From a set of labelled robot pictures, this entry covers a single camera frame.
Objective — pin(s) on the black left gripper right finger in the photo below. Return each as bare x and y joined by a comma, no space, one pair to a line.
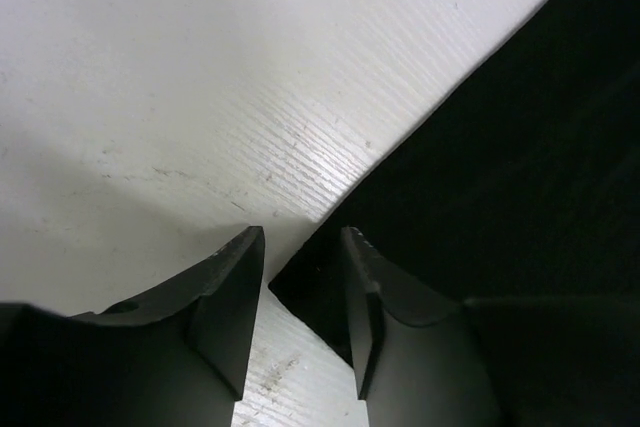
422,359

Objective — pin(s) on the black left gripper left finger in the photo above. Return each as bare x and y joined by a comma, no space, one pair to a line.
174,355

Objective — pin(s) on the black tank top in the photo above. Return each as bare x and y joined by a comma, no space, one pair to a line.
524,181

